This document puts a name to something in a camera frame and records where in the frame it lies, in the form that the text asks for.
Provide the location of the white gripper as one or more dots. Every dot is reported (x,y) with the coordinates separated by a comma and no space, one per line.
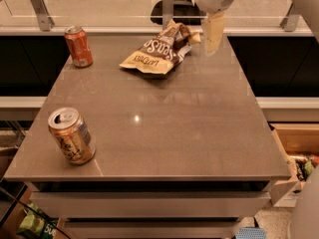
(214,24)

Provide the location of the brown and yellow chip bag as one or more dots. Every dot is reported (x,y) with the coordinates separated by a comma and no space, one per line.
(164,51)

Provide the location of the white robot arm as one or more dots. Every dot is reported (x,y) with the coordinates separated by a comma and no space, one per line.
(304,223)

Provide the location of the red soda can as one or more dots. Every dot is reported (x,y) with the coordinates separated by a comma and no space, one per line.
(79,49)

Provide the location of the gold orange tea can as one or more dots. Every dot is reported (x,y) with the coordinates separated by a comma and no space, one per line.
(70,131)

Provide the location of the black office chair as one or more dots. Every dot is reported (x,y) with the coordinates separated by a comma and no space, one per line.
(184,12)

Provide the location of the cardboard box with items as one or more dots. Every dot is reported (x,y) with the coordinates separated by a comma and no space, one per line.
(299,144)

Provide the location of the grey drawer cabinet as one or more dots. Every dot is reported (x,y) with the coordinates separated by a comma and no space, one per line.
(151,215)

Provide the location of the green snack packages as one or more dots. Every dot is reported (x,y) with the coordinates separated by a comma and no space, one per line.
(34,225)

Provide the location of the middle metal railing bracket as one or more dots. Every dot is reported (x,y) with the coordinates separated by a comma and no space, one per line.
(167,12)

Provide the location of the metal railing bracket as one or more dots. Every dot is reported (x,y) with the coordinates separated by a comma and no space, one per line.
(290,20)
(45,21)
(167,12)

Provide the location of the right metal railing bracket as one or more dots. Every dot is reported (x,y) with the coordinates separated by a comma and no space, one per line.
(290,20)

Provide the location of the left metal railing bracket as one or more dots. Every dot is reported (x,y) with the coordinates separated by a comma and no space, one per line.
(45,21)

